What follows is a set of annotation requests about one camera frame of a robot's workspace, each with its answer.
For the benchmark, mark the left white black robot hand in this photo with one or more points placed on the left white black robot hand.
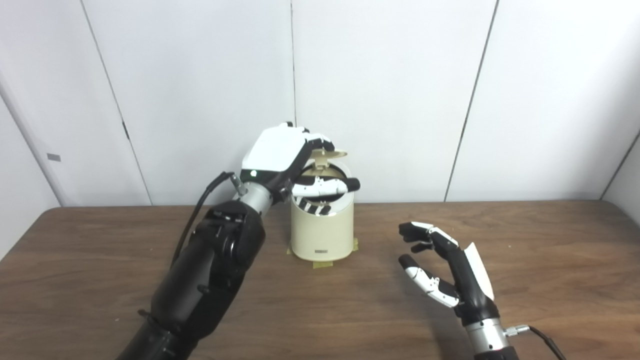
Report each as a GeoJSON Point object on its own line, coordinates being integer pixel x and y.
{"type": "Point", "coordinates": [272, 152]}

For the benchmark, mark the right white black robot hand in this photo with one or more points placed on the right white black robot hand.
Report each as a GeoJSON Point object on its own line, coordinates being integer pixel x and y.
{"type": "Point", "coordinates": [467, 280]}

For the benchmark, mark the cream round bin lid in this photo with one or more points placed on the cream round bin lid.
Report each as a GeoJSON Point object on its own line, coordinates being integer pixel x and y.
{"type": "Point", "coordinates": [332, 155]}

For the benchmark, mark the cream-colored bin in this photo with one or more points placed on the cream-colored bin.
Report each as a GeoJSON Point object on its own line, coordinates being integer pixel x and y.
{"type": "Point", "coordinates": [322, 232]}

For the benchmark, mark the wide yellow tape piece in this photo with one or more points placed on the wide yellow tape piece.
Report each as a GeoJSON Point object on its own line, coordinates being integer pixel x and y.
{"type": "Point", "coordinates": [323, 264]}

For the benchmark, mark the black wall panel clip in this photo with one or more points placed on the black wall panel clip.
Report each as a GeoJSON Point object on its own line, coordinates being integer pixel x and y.
{"type": "Point", "coordinates": [125, 131]}

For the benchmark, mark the small grey wall label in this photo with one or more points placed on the small grey wall label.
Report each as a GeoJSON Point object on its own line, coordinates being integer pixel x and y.
{"type": "Point", "coordinates": [54, 157]}

